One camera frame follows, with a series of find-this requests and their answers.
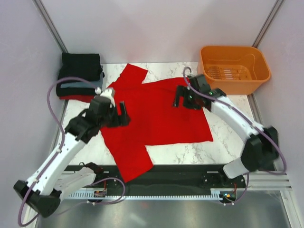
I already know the folded black t shirt lower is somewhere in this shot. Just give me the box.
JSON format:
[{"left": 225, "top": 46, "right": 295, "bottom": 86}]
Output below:
[{"left": 56, "top": 84, "right": 96, "bottom": 96}]

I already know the folded black t shirt top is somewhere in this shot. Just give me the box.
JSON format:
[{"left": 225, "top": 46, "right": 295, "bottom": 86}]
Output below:
[{"left": 58, "top": 53, "right": 103, "bottom": 81}]

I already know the folded dark red t shirt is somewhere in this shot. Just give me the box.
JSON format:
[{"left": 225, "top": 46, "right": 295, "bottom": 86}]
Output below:
[{"left": 59, "top": 95, "right": 94, "bottom": 103}]

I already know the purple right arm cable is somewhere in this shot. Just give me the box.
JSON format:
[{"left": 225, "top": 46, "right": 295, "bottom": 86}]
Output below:
[{"left": 183, "top": 67, "right": 288, "bottom": 207}]

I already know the aluminium frame post left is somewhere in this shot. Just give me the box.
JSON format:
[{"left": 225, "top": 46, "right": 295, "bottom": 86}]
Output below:
[{"left": 33, "top": 0, "right": 68, "bottom": 53}]

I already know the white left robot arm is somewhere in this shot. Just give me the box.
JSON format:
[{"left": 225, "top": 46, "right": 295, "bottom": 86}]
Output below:
[{"left": 13, "top": 96, "right": 130, "bottom": 218}]

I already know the orange plastic basket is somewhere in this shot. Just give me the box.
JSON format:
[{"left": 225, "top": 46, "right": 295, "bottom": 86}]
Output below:
[{"left": 197, "top": 46, "right": 271, "bottom": 95}]

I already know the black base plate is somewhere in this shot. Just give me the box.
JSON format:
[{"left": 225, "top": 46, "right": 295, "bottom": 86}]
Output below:
[{"left": 92, "top": 164, "right": 246, "bottom": 196}]

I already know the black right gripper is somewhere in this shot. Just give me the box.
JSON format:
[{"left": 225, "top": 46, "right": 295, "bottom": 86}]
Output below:
[{"left": 172, "top": 85, "right": 201, "bottom": 111}]

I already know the bright red t shirt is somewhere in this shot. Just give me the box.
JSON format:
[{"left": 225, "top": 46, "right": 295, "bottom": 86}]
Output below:
[{"left": 101, "top": 64, "right": 213, "bottom": 182}]

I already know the white slotted cable duct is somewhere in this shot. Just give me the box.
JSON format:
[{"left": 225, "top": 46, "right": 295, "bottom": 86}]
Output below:
[{"left": 67, "top": 189, "right": 235, "bottom": 201}]

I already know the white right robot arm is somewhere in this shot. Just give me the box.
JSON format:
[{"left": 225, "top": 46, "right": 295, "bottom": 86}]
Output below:
[{"left": 173, "top": 75, "right": 279, "bottom": 187}]

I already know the folded grey t shirt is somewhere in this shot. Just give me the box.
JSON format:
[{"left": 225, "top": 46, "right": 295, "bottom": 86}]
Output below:
[{"left": 60, "top": 72, "right": 105, "bottom": 88}]

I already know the aluminium frame rail right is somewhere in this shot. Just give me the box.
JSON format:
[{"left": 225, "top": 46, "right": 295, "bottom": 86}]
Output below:
[{"left": 252, "top": 0, "right": 285, "bottom": 48}]

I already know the folded black t shirt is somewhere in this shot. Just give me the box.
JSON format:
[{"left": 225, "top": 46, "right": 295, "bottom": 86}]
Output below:
[
  {"left": 58, "top": 53, "right": 103, "bottom": 81},
  {"left": 56, "top": 84, "right": 96, "bottom": 96}
]

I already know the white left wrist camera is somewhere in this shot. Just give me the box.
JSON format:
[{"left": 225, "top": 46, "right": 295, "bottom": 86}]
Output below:
[{"left": 99, "top": 87, "right": 115, "bottom": 99}]

